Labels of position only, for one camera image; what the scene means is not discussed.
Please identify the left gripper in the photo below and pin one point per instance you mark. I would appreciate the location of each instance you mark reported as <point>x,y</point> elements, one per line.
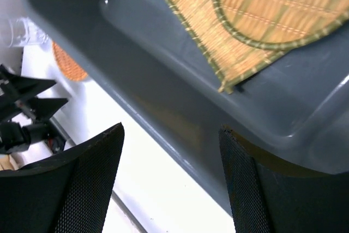
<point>67,192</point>

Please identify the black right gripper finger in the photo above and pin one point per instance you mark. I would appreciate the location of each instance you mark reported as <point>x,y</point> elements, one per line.
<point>269,194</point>

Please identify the rectangular bamboo mat tray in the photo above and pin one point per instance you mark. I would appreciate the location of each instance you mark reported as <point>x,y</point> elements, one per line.
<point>232,61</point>

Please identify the round green-rimmed bamboo tray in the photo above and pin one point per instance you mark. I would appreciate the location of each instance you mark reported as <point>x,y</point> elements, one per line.
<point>280,25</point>

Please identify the grey plastic bin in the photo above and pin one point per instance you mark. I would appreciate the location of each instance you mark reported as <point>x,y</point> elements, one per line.
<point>139,53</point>

